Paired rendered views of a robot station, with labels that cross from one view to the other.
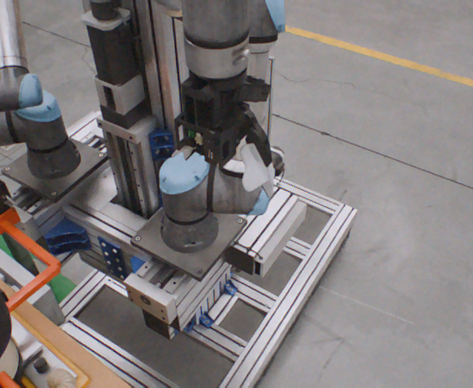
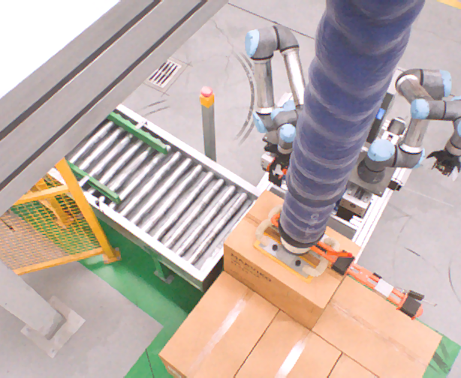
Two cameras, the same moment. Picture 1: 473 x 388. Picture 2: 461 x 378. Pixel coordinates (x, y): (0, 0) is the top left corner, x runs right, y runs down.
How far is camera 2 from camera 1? 166 cm
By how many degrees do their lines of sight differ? 16
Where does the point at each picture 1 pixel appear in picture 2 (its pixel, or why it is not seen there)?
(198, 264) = (379, 189)
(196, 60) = (453, 151)
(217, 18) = not seen: outside the picture
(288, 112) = not seen: hidden behind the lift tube
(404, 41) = not seen: outside the picture
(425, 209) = not seen: outside the picture
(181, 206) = (379, 165)
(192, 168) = (387, 148)
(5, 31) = (302, 85)
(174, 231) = (369, 175)
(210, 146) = (447, 170)
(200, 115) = (447, 163)
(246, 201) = (411, 163)
